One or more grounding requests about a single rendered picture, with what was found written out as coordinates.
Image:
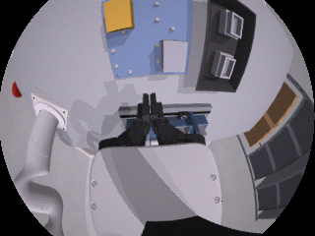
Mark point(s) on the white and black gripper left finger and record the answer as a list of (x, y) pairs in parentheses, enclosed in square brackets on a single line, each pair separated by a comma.
[(138, 130)]

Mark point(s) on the yellow-orange flat block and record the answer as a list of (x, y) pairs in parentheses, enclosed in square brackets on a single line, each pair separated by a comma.
[(119, 15)]

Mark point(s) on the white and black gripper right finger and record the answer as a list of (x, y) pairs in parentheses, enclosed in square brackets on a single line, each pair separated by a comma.
[(166, 133)]

